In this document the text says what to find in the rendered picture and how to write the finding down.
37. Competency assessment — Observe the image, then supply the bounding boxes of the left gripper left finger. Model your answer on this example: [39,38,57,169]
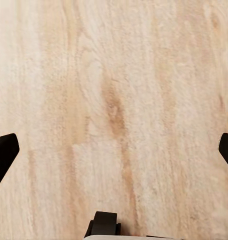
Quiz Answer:
[0,133,20,182]

